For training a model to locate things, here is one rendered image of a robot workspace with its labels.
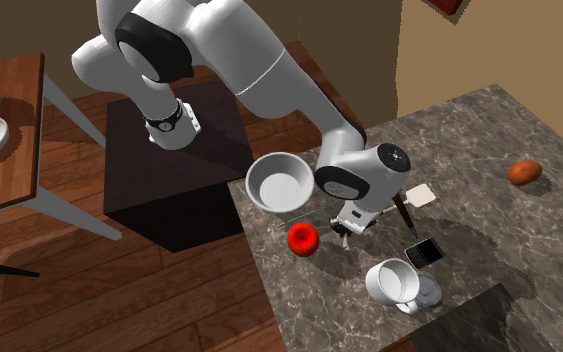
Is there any white bowl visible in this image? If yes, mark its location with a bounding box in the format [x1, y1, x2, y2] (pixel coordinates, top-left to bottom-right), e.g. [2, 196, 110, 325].
[244, 151, 316, 214]

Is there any dark brown pen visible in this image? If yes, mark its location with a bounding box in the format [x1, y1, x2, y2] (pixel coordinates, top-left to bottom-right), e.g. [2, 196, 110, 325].
[391, 191, 419, 241]

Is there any brown potato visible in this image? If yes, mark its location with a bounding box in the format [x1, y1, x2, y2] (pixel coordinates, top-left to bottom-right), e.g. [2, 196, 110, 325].
[506, 160, 544, 187]

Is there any white mug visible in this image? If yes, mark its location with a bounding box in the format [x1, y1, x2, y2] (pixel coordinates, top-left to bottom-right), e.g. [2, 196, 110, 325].
[364, 257, 444, 316]

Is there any dark robot stand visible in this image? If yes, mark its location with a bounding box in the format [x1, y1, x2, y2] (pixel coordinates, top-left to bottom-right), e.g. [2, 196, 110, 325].
[102, 79, 256, 254]

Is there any wooden table with grey legs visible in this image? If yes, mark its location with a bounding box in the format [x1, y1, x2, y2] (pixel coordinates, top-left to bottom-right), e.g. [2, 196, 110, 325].
[0, 52, 124, 243]

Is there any black phone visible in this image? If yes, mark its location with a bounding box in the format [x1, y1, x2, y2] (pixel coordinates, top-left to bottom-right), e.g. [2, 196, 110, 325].
[403, 236, 446, 271]

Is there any red apple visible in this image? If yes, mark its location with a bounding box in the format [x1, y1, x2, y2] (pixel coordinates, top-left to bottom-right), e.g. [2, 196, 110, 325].
[286, 222, 321, 259]

